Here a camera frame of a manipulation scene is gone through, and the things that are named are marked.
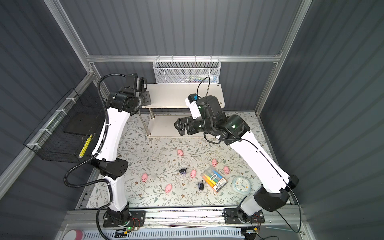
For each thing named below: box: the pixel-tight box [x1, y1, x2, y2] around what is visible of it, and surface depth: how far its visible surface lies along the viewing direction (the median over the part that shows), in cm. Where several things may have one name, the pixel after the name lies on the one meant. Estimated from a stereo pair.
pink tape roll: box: [62, 229, 84, 240], surface depth 67 cm
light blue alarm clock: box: [232, 175, 251, 193], surface depth 83 cm
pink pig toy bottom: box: [165, 183, 173, 194], surface depth 84 cm
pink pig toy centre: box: [190, 169, 197, 179], surface depth 89 cm
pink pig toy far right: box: [224, 166, 230, 175], surface depth 90 cm
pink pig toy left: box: [141, 172, 148, 182], surface depth 88 cm
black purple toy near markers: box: [197, 182, 205, 191], surface depth 81 cm
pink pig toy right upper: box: [211, 158, 218, 167], surface depth 93 cm
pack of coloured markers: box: [201, 169, 228, 193], surface depth 86 cm
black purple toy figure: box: [178, 168, 187, 176], surface depth 87 cm
